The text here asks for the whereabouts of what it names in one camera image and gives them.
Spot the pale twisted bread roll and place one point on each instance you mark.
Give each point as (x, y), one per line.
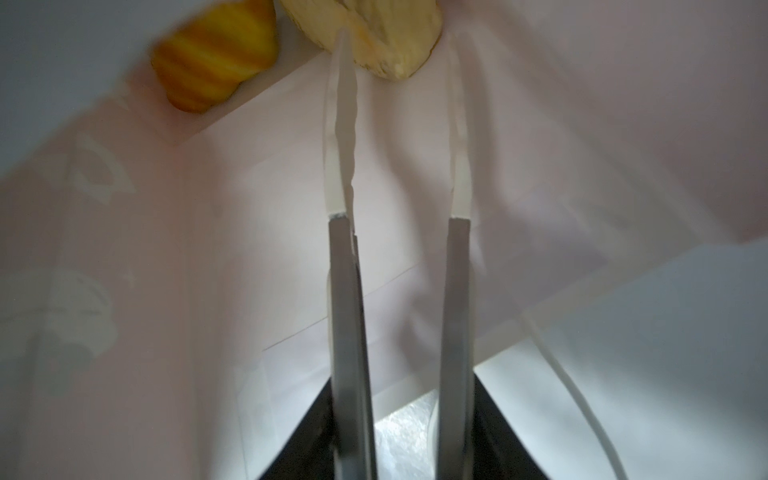
(391, 39)

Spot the small round striped bread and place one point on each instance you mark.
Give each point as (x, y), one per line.
(203, 62)

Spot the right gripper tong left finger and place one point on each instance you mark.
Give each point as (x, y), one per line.
(354, 450)

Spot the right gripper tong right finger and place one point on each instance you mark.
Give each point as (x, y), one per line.
(454, 451)

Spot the red white paper bag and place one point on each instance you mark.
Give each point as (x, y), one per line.
(163, 297)

